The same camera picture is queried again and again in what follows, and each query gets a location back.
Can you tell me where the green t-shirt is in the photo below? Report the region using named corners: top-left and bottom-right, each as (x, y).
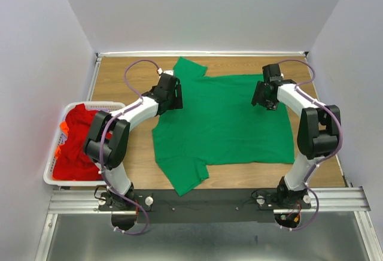
top-left (152, 57), bottom-right (294, 195)

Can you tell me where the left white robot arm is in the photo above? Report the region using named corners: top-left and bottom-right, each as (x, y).
top-left (83, 71), bottom-right (183, 210)

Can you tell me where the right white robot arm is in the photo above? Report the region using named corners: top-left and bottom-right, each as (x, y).
top-left (251, 63), bottom-right (343, 208)

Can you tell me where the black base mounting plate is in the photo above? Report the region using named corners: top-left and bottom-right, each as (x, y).
top-left (95, 188), bottom-right (311, 227)

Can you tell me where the red t-shirt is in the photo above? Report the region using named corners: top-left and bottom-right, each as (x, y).
top-left (53, 104), bottom-right (101, 181)

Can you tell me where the white plastic laundry basket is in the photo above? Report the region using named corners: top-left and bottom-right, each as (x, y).
top-left (43, 101), bottom-right (125, 187)

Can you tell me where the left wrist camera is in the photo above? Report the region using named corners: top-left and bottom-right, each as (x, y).
top-left (157, 68), bottom-right (174, 75)

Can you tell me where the aluminium back table rail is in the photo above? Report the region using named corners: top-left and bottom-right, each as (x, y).
top-left (96, 50), bottom-right (306, 57)

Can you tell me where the aluminium front rail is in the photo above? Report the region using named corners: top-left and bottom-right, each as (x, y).
top-left (48, 187), bottom-right (370, 214)

